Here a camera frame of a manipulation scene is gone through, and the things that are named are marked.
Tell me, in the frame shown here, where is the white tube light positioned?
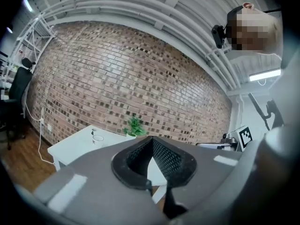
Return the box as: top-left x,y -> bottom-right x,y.
248,69 -> 282,82

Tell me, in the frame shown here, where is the green potted plant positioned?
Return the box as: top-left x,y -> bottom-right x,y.
123,114 -> 149,138

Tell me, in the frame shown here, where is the black head-mounted camera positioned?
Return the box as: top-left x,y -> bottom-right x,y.
211,5 -> 245,50

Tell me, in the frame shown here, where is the white table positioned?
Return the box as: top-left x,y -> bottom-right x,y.
47,125 -> 168,205

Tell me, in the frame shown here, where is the long white floor cable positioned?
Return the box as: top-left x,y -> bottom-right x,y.
24,101 -> 56,166

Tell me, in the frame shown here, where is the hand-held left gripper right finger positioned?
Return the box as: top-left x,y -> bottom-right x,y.
152,136 -> 256,211

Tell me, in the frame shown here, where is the black high-back office chair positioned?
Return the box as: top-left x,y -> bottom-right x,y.
0,58 -> 36,150

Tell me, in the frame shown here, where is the person's head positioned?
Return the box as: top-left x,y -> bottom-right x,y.
225,2 -> 284,55

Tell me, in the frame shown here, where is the bundle of white ceiling pipes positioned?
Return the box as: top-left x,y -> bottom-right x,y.
44,0 -> 242,91

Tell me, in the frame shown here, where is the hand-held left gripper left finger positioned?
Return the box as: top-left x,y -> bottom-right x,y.
34,136 -> 170,225

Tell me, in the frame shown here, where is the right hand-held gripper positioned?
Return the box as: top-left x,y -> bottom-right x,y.
195,125 -> 254,153

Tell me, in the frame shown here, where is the white metal shelf rack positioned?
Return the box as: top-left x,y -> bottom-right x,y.
4,12 -> 57,98

